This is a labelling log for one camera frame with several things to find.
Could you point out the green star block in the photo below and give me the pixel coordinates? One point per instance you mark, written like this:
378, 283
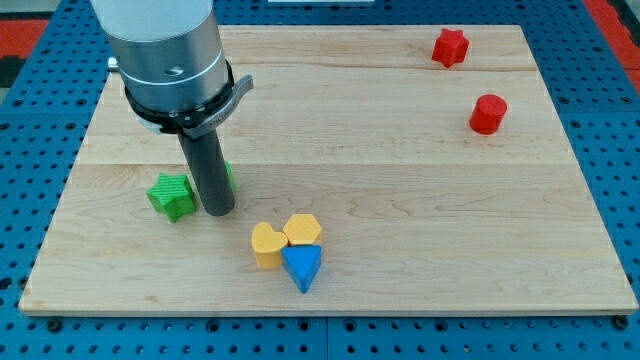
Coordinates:
173, 196

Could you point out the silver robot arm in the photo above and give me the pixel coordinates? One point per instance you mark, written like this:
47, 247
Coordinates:
171, 60

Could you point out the red star block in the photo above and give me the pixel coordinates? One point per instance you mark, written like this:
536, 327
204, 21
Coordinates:
450, 47

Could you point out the yellow hexagon block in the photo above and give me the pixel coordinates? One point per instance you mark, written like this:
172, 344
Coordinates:
303, 229

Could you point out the light wooden board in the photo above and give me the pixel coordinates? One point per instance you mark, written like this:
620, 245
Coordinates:
358, 126

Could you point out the yellow heart block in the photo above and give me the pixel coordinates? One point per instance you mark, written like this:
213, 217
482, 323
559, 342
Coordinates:
267, 245

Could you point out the blue triangle block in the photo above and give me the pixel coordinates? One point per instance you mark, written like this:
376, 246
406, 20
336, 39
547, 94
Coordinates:
302, 263

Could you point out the green block behind rod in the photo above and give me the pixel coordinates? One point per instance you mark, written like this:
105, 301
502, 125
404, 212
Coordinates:
230, 175

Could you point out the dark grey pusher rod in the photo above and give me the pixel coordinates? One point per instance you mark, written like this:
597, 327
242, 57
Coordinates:
206, 162

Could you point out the red cylinder block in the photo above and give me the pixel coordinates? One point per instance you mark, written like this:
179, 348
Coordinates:
488, 114

